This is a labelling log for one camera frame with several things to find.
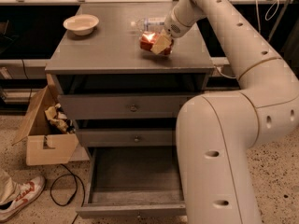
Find grey open bottom drawer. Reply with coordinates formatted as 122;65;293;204
77;146;186;218

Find metal support pole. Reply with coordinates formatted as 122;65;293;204
267;0;293;43

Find white ceramic bowl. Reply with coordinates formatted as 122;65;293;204
63;14;99;35

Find grey drawer cabinet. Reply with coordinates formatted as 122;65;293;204
45;1;215;156

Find clear plastic water bottle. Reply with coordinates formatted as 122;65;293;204
131;17;165;33

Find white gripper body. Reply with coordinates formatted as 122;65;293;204
164;8;195;38

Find beige trouser leg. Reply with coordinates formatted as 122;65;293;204
0;168;20;205

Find grey top drawer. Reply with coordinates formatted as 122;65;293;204
58;74;201;119

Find crumpled wrappers in box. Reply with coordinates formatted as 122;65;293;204
44;104;75;134

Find grey middle drawer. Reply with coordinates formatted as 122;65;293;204
76;118;177;147

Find black floor cable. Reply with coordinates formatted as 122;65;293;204
50;163;86;224

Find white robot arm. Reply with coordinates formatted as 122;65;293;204
164;0;299;224

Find open cardboard box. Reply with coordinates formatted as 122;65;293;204
14;75;78;165

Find white red sneaker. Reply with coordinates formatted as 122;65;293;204
0;175;46;223

